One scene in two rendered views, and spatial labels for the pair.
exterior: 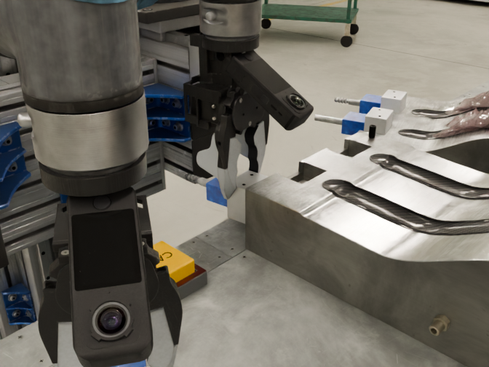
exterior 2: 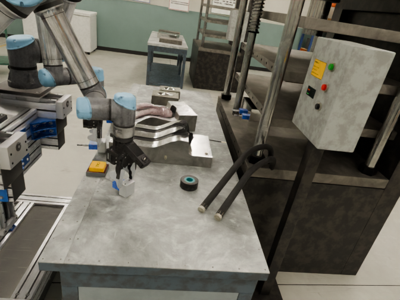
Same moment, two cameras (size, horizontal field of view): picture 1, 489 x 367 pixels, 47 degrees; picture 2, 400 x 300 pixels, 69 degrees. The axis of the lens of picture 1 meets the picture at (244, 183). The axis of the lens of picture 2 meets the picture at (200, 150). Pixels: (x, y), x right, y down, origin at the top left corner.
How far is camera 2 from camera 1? 0.87 m
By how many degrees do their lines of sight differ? 45
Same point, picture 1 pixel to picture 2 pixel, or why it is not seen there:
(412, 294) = (158, 153)
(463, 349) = (170, 161)
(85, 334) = (143, 162)
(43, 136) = (124, 133)
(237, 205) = (101, 147)
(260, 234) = not seen: hidden behind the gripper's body
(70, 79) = (131, 122)
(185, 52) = (53, 105)
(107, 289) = (140, 155)
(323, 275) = not seen: hidden behind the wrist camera
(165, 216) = not seen: outside the picture
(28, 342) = (81, 191)
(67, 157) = (128, 136)
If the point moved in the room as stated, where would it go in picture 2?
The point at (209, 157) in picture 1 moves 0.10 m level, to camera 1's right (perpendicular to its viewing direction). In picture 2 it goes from (92, 136) to (111, 132)
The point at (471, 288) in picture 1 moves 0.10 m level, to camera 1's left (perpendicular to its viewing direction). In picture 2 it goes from (170, 147) to (153, 153)
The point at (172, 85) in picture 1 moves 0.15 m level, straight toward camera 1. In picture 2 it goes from (46, 116) to (63, 127)
